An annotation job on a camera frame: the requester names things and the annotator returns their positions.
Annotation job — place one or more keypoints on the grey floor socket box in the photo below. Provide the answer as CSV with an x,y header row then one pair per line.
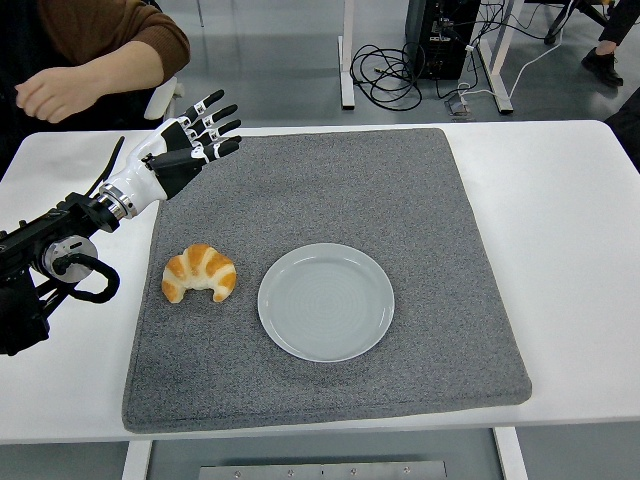
x,y
459,107

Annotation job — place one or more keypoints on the grey felt mat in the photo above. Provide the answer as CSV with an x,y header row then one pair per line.
x,y
325,190

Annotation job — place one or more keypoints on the person's black shoe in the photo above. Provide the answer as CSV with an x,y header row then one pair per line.
x,y
602,67

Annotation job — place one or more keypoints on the white chair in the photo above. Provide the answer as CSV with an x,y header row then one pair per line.
x,y
162,97

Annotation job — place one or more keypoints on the black computer case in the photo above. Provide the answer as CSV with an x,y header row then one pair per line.
x,y
440,45

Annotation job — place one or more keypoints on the dark object at edge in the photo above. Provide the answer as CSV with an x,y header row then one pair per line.
x,y
627,130

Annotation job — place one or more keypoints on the white table leg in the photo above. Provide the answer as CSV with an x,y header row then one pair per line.
x,y
510,457
136,462

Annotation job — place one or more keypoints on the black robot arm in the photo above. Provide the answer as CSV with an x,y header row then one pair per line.
x,y
30,235

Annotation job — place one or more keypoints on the grey metal plate with screws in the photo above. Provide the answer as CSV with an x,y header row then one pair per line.
x,y
320,471

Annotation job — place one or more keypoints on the person's hand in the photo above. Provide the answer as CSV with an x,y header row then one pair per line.
x,y
55,95

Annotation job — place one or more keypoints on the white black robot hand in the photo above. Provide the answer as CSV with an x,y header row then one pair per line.
x,y
145,175

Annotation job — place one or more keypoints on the black office chair base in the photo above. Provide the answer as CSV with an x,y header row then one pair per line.
x,y
567,17

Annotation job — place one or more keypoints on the slanted white desk leg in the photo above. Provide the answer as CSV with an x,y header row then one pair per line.
x,y
500,60

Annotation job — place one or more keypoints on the person's forearm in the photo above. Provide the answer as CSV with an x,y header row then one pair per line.
x,y
125,70

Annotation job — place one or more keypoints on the person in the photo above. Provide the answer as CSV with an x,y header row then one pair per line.
x,y
100,25

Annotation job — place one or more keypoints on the golden croissant bread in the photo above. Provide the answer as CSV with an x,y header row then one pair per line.
x,y
200,270

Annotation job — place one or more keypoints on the round grey plate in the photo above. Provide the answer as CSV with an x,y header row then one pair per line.
x,y
325,305

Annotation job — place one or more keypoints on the person's leg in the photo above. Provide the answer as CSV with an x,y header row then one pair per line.
x,y
622,22

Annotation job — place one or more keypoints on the straight white desk leg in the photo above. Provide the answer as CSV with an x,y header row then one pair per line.
x,y
347,60

